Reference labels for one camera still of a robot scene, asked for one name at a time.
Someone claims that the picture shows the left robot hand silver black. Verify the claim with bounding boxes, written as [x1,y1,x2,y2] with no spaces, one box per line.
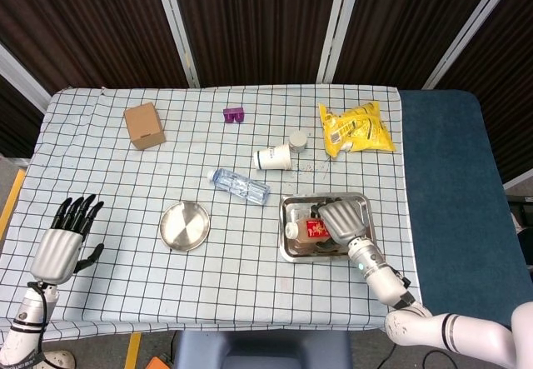
[29,193,106,285]

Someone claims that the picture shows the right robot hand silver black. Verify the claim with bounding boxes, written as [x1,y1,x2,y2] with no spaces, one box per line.
[310,200,371,248]

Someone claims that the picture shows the red-labelled drink bottle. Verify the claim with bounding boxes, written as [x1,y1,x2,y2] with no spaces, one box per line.
[284,217,335,253]

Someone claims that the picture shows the clear plastic water bottle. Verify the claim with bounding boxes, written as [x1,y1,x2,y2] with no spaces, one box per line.
[207,167,271,206]

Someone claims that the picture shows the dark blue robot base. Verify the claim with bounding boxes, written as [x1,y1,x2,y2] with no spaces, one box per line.
[172,330,353,369]

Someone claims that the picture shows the rectangular steel tray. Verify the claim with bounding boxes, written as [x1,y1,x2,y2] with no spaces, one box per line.
[277,192,379,264]

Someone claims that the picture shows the yellow snack bag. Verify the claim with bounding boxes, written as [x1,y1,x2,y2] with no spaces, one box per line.
[318,101,396,158]

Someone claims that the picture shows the white paper cup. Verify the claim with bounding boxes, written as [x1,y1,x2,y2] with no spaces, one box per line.
[252,143,294,172]

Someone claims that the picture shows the white black checkered tablecloth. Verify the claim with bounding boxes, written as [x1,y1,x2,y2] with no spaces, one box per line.
[0,84,426,343]

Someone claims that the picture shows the white clog shoe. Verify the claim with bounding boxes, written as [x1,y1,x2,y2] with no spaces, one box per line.
[39,350,77,369]

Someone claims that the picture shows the round steel plate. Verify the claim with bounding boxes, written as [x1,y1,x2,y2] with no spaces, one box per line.
[159,201,212,252]

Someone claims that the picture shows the purple plastic block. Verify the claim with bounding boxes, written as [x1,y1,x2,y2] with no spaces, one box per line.
[222,107,245,125]

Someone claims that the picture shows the brown cardboard box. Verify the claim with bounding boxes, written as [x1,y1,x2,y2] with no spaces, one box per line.
[123,102,167,151]

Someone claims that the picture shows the dark equipment beside table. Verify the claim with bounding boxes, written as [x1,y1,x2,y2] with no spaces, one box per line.
[506,193,533,231]

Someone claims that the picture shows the brown folding partition screen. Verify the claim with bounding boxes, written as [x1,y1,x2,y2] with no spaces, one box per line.
[0,0,533,189]

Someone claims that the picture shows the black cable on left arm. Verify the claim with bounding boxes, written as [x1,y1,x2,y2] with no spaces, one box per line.
[25,281,50,369]

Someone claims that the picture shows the black floor cable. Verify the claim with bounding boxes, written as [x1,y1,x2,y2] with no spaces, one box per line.
[422,346,453,369]

